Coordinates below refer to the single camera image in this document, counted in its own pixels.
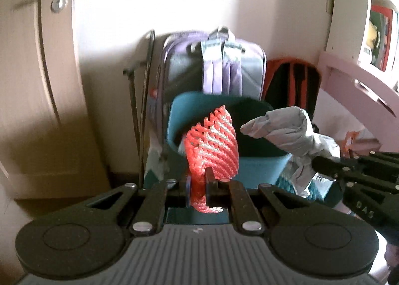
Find beige wooden door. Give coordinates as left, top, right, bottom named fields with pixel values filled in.
left=0, top=0, right=109, bottom=201

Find black metal stand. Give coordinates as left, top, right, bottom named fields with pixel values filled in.
left=123, top=30, right=156, bottom=179

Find teal trash bin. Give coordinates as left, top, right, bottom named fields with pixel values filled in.
left=166, top=92, right=294, bottom=225

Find teal white patterned cloth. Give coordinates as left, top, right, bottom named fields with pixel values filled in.
left=274, top=173, right=340, bottom=207

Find purple backpack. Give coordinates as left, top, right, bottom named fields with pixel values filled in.
left=150, top=26, right=268, bottom=154

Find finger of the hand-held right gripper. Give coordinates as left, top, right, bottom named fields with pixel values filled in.
left=312, top=152, right=399, bottom=184
left=341, top=183, right=399, bottom=236

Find white bookshelf with books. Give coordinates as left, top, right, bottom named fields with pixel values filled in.
left=315, top=0, right=399, bottom=117

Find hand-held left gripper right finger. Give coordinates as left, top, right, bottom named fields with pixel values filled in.
left=204, top=167, right=313, bottom=236

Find red book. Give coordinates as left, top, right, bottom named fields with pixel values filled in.
left=368, top=4, right=393, bottom=70

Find yellow toy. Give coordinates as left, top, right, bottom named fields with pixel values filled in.
left=366, top=20, right=379, bottom=48

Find black orange backpack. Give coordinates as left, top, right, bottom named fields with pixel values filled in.
left=261, top=58, right=321, bottom=117

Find red foam fruit net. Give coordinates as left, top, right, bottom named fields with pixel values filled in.
left=182, top=105, right=240, bottom=214

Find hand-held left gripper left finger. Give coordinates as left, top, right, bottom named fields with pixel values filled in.
left=83, top=175, right=192, bottom=236

